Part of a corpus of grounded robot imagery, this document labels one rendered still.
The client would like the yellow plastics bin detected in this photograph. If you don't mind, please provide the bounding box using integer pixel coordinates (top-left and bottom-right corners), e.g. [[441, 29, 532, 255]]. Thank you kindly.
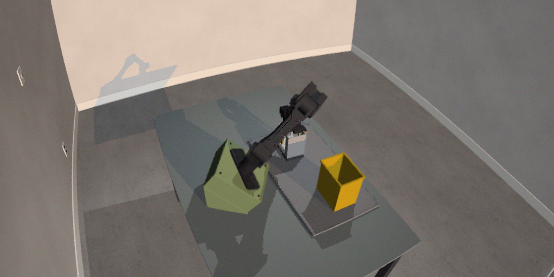
[[316, 152, 365, 212]]

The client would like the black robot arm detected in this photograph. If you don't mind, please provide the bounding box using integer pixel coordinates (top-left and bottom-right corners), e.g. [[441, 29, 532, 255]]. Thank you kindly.
[[230, 82, 327, 190]]

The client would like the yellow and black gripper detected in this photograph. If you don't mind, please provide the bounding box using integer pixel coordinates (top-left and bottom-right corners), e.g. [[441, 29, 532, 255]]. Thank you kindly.
[[280, 123, 307, 144]]

